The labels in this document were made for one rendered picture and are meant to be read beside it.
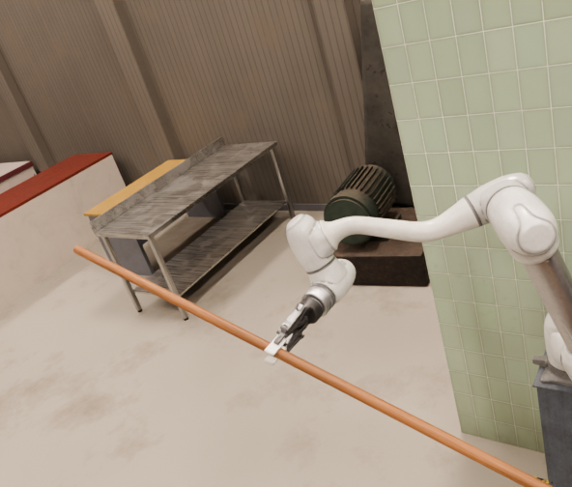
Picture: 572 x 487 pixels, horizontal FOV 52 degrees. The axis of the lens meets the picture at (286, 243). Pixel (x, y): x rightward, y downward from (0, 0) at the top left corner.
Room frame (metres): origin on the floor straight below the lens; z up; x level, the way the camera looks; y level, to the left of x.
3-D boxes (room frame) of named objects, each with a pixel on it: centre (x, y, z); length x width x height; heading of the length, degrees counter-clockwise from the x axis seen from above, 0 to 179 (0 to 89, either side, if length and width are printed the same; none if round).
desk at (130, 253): (6.20, 1.21, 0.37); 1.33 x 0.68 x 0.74; 138
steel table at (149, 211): (5.33, 0.66, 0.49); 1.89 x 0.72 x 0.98; 138
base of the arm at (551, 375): (1.55, -0.80, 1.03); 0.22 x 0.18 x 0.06; 48
